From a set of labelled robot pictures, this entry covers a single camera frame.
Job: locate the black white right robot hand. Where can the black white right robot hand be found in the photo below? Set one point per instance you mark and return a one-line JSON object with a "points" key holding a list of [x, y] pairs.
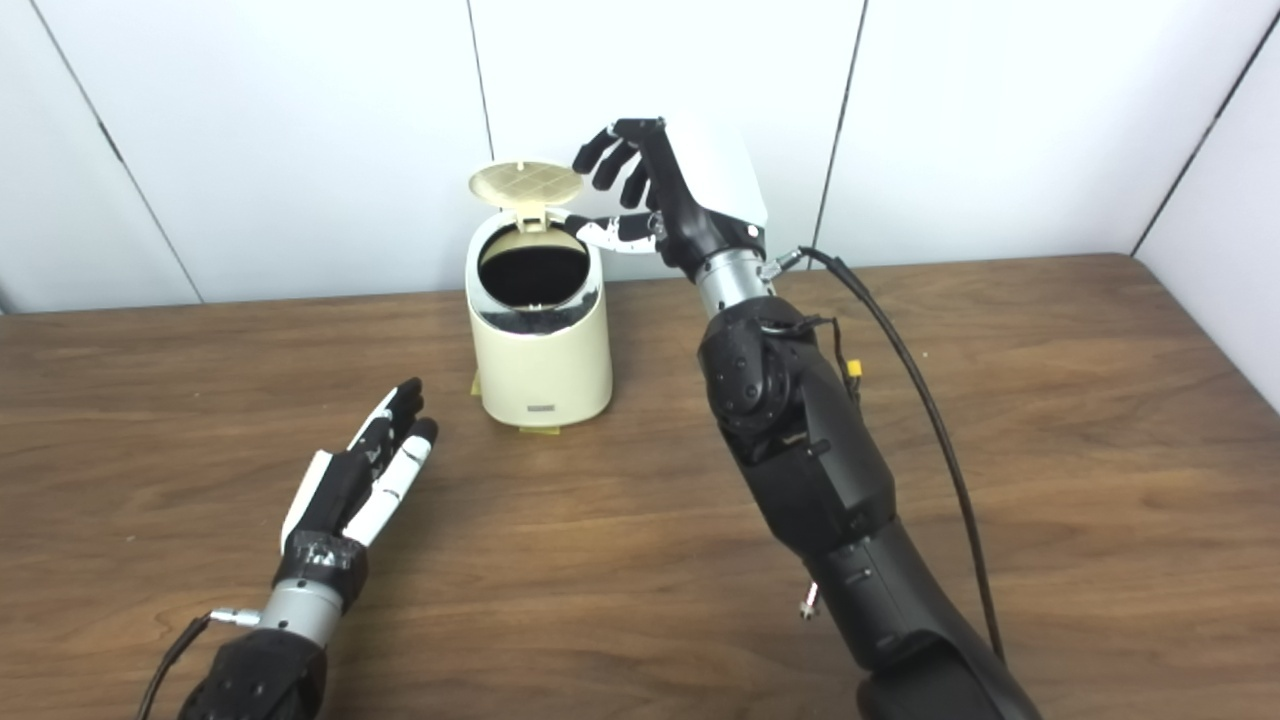
{"points": [[715, 190]]}

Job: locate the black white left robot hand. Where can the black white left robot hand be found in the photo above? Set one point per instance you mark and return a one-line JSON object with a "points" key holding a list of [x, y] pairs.
{"points": [[335, 490]]}

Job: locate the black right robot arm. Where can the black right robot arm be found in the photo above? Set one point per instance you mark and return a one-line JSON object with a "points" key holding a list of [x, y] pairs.
{"points": [[820, 470]]}

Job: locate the small silver dangling plug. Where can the small silver dangling plug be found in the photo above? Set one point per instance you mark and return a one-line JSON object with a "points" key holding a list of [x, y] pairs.
{"points": [[809, 602]]}

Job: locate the round cream bin lid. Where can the round cream bin lid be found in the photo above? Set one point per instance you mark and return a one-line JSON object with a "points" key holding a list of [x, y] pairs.
{"points": [[525, 183]]}

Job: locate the cream-colored desktop bin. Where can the cream-colored desktop bin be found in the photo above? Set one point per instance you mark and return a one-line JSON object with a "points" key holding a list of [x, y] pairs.
{"points": [[545, 370]]}

